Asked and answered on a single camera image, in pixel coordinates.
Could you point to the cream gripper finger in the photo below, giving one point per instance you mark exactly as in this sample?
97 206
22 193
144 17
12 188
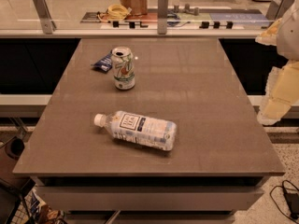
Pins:
281 92
269 37

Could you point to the clear blue-labelled plastic bottle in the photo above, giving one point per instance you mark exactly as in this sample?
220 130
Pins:
138 129

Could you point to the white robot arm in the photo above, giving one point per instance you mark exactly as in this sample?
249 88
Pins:
288 36

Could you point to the white green soda can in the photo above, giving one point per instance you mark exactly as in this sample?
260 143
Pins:
123 68

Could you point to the blue snack wrapper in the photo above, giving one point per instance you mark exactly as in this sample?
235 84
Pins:
104 64

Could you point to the black round bin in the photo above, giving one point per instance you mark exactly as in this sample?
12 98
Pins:
14 148

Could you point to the right metal railing bracket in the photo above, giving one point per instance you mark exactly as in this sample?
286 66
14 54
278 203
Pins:
278 8

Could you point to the metal railing bracket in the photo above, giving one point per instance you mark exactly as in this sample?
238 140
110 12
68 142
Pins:
47 24
162 17
278 8

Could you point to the black power adapter with cable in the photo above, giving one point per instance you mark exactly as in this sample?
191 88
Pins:
291 197

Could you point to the middle metal railing bracket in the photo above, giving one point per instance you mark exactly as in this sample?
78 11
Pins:
162 17

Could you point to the left metal railing bracket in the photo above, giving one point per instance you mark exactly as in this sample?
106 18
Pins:
47 24

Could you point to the wire basket with items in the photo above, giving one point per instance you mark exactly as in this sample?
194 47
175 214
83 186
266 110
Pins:
33 210

